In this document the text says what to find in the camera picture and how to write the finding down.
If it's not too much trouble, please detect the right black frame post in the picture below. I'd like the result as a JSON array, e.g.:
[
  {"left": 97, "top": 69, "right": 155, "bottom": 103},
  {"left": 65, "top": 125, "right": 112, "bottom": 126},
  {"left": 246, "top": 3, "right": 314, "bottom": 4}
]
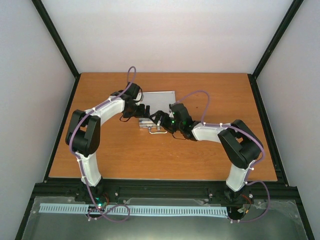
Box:
[{"left": 252, "top": 0, "right": 304, "bottom": 80}]

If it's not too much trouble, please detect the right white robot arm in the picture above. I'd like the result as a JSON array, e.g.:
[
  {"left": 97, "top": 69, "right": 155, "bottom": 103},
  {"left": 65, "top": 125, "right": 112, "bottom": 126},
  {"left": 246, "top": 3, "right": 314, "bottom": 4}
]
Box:
[{"left": 149, "top": 110, "right": 266, "bottom": 203}]

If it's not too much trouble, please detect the electronics board with led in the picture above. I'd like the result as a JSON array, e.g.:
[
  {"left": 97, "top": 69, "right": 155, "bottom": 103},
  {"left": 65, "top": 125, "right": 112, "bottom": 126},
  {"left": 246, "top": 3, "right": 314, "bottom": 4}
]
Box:
[{"left": 88, "top": 194, "right": 110, "bottom": 214}]

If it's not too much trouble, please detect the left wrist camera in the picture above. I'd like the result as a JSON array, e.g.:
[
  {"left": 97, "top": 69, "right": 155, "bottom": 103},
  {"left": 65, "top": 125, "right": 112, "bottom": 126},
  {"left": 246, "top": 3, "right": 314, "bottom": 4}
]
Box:
[{"left": 133, "top": 90, "right": 144, "bottom": 103}]

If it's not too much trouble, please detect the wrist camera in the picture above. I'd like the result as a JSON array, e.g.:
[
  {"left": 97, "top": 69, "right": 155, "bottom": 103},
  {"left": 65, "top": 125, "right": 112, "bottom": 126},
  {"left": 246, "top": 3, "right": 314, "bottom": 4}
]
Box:
[
  {"left": 169, "top": 103, "right": 193, "bottom": 124},
  {"left": 133, "top": 90, "right": 144, "bottom": 103}
]

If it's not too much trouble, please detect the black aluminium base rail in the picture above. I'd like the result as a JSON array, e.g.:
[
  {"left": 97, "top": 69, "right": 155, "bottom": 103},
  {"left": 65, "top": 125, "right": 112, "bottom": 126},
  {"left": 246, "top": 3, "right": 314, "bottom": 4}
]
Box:
[{"left": 74, "top": 177, "right": 253, "bottom": 204}]

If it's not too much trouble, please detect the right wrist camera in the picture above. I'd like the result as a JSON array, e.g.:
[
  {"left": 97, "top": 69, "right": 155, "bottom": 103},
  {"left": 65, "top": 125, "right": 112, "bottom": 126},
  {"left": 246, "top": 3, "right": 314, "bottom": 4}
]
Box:
[{"left": 169, "top": 103, "right": 193, "bottom": 124}]

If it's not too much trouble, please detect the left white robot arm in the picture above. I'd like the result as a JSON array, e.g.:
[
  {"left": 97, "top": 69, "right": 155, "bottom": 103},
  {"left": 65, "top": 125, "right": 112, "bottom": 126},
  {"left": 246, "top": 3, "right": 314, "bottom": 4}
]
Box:
[{"left": 65, "top": 90, "right": 150, "bottom": 202}]

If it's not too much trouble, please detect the left black frame post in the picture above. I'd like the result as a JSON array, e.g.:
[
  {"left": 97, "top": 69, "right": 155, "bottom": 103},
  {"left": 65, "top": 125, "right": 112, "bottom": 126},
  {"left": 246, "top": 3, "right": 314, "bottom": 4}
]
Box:
[{"left": 31, "top": 0, "right": 80, "bottom": 79}]

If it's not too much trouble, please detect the light blue cable duct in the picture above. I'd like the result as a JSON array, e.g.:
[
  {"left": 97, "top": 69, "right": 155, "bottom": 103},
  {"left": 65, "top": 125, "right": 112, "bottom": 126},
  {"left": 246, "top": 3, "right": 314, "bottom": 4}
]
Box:
[{"left": 38, "top": 203, "right": 228, "bottom": 218}]

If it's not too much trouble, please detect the aluminium poker case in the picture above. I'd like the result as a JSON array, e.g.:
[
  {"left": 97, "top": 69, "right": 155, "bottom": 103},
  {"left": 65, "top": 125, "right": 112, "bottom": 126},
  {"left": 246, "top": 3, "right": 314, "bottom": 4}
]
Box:
[{"left": 138, "top": 91, "right": 176, "bottom": 135}]

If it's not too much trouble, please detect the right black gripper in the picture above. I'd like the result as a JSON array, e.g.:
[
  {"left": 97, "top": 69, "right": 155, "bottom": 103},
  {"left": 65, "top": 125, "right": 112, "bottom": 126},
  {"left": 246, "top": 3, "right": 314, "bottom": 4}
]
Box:
[{"left": 150, "top": 110, "right": 183, "bottom": 134}]

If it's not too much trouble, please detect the black frame post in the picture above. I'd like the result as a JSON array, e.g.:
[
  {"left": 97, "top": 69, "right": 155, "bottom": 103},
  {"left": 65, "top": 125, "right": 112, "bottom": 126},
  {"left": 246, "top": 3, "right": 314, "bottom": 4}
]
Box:
[
  {"left": 252, "top": 0, "right": 304, "bottom": 80},
  {"left": 31, "top": 0, "right": 80, "bottom": 79}
]

